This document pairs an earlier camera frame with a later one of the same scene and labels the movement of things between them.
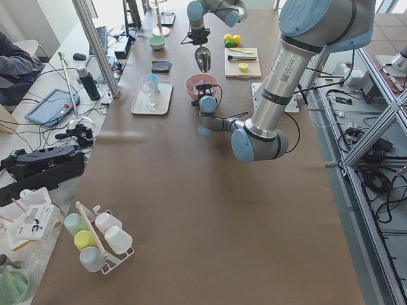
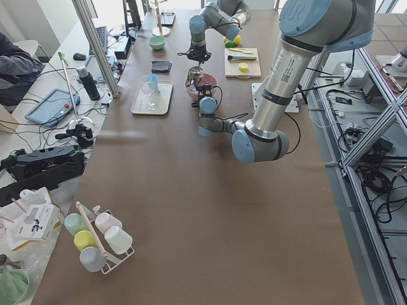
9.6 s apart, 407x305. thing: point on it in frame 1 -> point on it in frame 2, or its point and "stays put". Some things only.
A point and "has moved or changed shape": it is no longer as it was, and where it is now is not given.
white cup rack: x=101 y=241 stays put
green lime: x=229 y=44 stays put
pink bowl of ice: x=201 y=79 stays put
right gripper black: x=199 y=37 -> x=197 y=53
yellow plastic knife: x=241 y=51 stays put
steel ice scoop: x=203 y=58 has moved or changed shape
